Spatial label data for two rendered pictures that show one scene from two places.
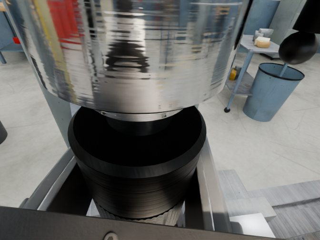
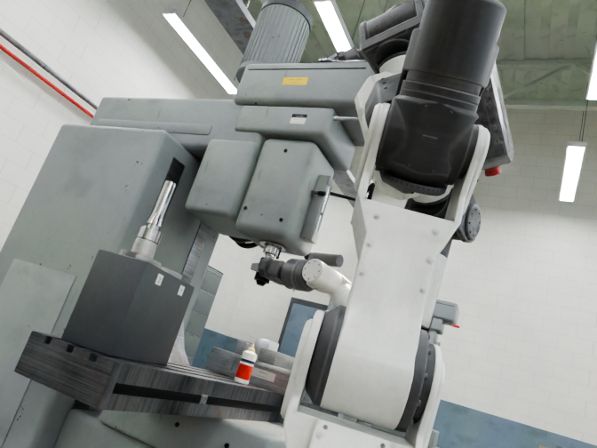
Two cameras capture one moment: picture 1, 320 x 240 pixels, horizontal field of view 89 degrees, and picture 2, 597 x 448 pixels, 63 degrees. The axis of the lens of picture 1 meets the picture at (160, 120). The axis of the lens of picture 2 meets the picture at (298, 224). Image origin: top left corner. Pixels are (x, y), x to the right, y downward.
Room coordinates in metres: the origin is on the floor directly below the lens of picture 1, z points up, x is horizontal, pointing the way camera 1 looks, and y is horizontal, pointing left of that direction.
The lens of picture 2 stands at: (-0.96, 1.05, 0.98)
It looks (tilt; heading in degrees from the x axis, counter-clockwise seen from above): 16 degrees up; 312
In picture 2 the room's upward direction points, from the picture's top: 17 degrees clockwise
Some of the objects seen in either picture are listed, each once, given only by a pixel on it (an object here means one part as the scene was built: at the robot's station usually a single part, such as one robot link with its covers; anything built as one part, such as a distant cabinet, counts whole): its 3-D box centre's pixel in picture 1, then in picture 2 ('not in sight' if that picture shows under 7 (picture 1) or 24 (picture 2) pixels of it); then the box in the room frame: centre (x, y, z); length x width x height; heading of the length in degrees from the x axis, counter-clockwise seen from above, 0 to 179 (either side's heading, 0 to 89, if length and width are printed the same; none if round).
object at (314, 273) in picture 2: not in sight; (317, 271); (-0.16, 0.02, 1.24); 0.11 x 0.11 x 0.11; 88
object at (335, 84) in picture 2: not in sight; (314, 105); (0.06, 0.01, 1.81); 0.47 x 0.26 x 0.16; 13
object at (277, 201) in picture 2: not in sight; (287, 197); (0.05, 0.01, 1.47); 0.21 x 0.19 x 0.32; 103
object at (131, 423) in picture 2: not in sight; (212, 429); (0.05, 0.01, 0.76); 0.50 x 0.35 x 0.12; 13
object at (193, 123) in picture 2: not in sight; (187, 136); (0.53, 0.12, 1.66); 0.80 x 0.23 x 0.20; 13
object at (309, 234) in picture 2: not in sight; (317, 209); (-0.06, -0.02, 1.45); 0.04 x 0.04 x 0.21; 13
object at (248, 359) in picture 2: not in sight; (247, 363); (-0.01, 0.01, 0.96); 0.04 x 0.04 x 0.11
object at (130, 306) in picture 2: not in sight; (135, 308); (-0.04, 0.43, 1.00); 0.22 x 0.12 x 0.20; 113
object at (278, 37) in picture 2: not in sight; (275, 48); (0.29, 0.06, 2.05); 0.20 x 0.20 x 0.32
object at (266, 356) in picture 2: not in sight; (278, 359); (0.02, -0.15, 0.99); 0.15 x 0.06 x 0.04; 101
